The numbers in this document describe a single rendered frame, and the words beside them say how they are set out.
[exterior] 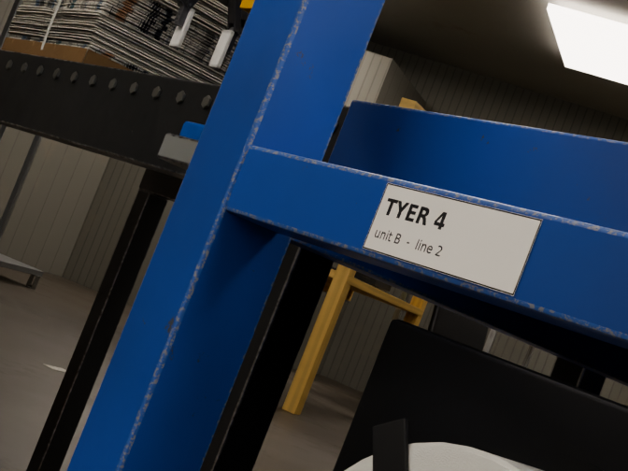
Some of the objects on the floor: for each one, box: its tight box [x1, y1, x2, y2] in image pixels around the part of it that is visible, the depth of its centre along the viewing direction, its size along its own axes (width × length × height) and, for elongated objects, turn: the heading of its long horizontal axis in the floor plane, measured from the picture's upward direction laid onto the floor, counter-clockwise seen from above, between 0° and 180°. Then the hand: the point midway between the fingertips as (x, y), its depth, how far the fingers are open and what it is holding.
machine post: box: [66, 0, 385, 471], centre depth 104 cm, size 9×9×155 cm
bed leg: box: [26, 190, 167, 471], centre depth 251 cm, size 6×6×68 cm
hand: (200, 43), depth 199 cm, fingers open, 8 cm apart
